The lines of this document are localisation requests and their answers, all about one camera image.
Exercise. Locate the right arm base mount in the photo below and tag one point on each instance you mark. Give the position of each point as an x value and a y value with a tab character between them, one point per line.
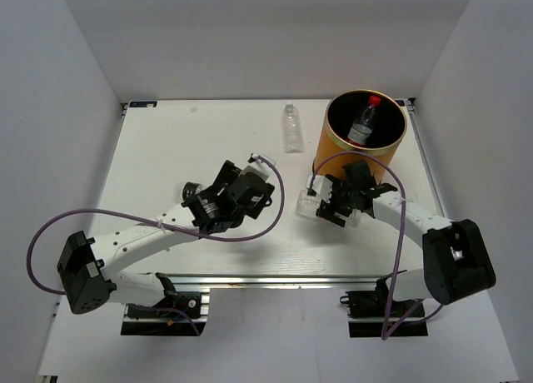
366	311

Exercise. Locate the aluminium table edge rail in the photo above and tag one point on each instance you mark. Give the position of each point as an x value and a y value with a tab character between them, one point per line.
270	280

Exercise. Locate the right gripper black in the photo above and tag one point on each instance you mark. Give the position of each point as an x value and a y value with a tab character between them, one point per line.
326	211

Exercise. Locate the orange cylindrical bin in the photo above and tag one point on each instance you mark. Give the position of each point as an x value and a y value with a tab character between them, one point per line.
390	128

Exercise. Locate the blue orange label clear bottle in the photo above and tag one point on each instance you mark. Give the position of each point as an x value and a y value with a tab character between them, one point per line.
308	206

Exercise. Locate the red label Nongfu water bottle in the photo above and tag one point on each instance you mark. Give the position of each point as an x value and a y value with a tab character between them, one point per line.
363	125

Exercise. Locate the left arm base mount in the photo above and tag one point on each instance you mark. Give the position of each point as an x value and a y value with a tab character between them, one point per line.
183	314

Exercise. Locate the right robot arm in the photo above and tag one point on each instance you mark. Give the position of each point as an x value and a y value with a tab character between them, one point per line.
456	263

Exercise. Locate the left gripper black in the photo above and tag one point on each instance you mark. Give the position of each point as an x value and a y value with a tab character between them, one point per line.
227	175

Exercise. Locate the clear unlabelled plastic bottle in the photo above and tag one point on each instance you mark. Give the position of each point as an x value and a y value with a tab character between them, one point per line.
291	129

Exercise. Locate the blue sticker on table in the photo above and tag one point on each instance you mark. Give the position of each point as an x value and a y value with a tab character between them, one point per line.
142	104

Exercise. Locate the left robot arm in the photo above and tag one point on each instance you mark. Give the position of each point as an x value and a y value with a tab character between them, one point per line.
93	271

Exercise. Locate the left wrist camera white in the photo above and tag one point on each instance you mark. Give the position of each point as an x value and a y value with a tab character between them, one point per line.
259	165

